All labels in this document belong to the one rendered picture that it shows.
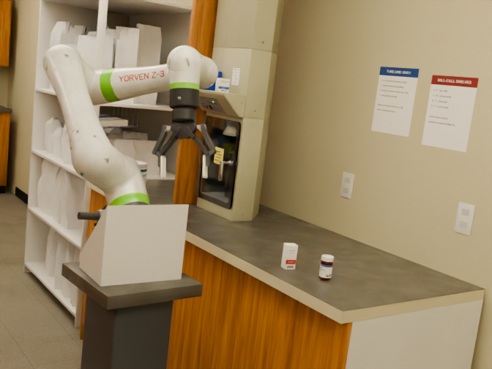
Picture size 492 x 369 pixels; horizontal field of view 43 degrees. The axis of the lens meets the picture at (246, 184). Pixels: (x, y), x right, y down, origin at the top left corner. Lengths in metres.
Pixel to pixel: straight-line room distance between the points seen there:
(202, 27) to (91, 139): 1.32
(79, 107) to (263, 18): 1.11
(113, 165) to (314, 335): 0.82
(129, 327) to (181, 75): 0.77
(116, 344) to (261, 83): 1.39
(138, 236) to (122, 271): 0.11
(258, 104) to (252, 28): 0.33
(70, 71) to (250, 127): 0.99
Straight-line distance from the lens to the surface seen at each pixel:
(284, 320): 2.15
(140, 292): 1.85
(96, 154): 1.87
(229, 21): 2.96
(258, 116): 2.82
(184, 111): 1.93
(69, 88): 2.05
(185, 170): 3.09
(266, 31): 2.82
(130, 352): 1.98
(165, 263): 1.94
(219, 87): 2.81
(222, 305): 2.45
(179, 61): 1.95
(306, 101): 3.12
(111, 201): 1.97
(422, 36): 2.67
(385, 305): 2.02
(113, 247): 1.85
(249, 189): 2.86
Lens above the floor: 1.56
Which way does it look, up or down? 9 degrees down
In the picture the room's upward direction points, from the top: 7 degrees clockwise
